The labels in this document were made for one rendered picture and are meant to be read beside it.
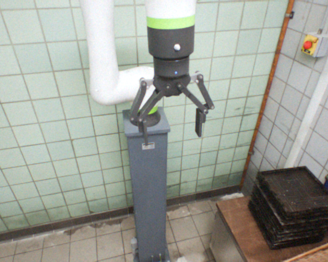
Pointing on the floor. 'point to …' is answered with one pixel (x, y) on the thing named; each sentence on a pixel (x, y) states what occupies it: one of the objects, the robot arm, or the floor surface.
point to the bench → (249, 236)
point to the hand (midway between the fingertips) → (172, 134)
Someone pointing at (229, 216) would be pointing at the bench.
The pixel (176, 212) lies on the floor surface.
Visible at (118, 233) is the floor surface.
